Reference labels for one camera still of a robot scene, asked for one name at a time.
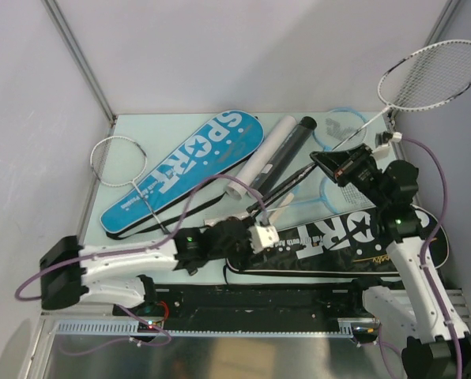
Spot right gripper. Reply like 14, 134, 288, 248
310, 143, 389, 208

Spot white shuttlecock tube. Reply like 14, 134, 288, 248
225, 115, 297, 201

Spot black shuttlecock tube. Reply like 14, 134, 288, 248
251, 116, 317, 196

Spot black racket cover bag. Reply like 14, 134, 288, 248
223, 205, 450, 277

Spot white racket black grip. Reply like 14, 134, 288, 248
89, 135, 174, 240

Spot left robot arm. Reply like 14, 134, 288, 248
40, 217, 265, 315

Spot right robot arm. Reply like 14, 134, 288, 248
310, 144, 471, 378

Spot blue racket far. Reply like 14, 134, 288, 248
269, 107, 367, 223

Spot blue racket near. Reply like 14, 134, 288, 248
268, 178, 372, 223

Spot blue racket cover bag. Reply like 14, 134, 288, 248
100, 109, 265, 242

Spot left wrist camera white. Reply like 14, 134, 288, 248
248, 225, 280, 253

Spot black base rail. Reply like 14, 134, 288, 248
112, 281, 379, 334

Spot right aluminium frame post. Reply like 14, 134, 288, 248
388, 0, 464, 119

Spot aluminium frame post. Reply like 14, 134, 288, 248
41, 0, 116, 125
388, 0, 464, 119

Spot left aluminium frame post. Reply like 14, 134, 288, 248
41, 0, 116, 125

